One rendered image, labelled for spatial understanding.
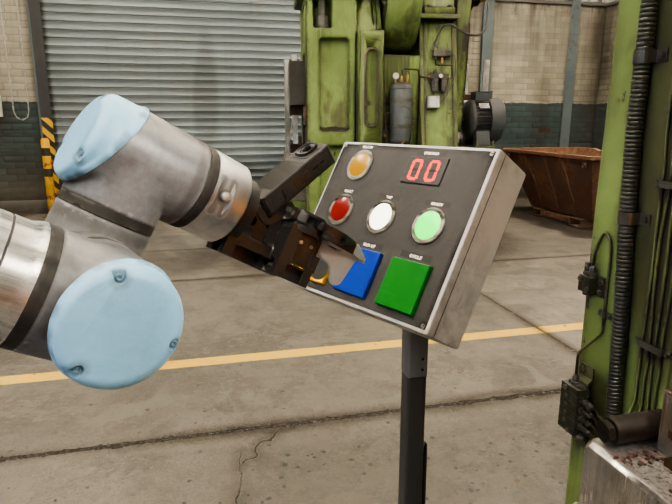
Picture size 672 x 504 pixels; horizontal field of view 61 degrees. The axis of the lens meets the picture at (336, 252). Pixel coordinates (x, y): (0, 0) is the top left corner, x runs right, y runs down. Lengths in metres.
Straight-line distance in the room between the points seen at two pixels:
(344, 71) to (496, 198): 4.58
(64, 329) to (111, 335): 0.03
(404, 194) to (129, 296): 0.58
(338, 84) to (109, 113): 4.86
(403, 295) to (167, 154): 0.41
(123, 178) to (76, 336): 0.18
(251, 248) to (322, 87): 4.74
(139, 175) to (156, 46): 7.83
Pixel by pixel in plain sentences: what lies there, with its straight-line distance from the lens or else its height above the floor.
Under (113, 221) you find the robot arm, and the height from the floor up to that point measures 1.15.
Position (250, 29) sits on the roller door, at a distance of 8.43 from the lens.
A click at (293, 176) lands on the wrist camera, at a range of 0.65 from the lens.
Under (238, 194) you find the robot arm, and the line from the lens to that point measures 0.59.
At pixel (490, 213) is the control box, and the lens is 0.84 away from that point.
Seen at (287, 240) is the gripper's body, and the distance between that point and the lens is 0.64.
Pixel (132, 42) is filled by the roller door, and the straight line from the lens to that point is 8.39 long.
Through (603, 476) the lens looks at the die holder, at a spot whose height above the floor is 0.89.
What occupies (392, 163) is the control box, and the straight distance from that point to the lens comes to 0.96.
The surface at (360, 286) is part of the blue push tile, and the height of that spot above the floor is 0.99.
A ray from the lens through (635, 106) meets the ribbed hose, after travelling 0.86.
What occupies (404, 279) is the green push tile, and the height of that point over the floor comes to 1.02.
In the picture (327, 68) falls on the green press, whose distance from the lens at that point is 5.36.
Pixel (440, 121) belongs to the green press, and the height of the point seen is 1.21.
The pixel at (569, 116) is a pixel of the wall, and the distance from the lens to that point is 10.20.
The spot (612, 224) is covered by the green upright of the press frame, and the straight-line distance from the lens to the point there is 0.92.
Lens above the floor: 1.24
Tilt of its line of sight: 13 degrees down
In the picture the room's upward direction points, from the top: straight up
